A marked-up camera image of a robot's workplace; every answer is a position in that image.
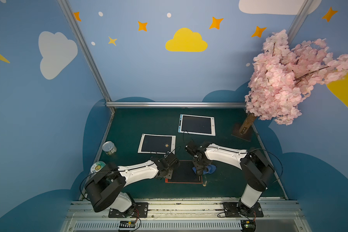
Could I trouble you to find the pink cherry blossom tree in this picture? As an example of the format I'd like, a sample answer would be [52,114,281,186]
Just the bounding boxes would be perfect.
[242,30,348,128]

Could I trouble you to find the silver tin can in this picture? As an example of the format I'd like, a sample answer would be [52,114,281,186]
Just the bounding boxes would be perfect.
[102,141,117,156]

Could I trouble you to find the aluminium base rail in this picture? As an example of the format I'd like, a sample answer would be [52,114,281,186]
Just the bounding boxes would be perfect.
[61,197,311,232]

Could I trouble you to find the blue wiping cloth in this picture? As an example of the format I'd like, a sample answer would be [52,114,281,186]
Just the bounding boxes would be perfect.
[192,164,217,176]

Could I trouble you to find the left small circuit board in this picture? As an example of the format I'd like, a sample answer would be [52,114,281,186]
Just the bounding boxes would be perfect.
[118,221,135,232]

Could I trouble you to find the dark square tree base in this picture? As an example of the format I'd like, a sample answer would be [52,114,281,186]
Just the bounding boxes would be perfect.
[232,123,253,142]

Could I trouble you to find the right small circuit board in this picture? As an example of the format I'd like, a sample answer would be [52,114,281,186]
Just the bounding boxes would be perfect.
[241,220,256,232]

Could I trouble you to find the white blue drawing tablet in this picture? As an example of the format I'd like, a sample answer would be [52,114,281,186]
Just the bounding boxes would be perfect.
[178,114,216,136]

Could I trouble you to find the white frame drawing tablet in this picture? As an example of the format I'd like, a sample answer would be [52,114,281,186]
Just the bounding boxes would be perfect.
[138,134,176,155]

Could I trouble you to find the red frame drawing tablet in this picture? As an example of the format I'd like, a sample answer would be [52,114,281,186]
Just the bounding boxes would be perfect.
[165,160,203,184]

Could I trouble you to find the small circuit board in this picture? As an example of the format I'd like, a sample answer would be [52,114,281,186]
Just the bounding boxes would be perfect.
[241,220,256,232]
[118,221,135,232]

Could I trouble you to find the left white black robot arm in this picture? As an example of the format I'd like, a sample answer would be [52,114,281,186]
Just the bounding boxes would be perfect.
[85,152,180,216]

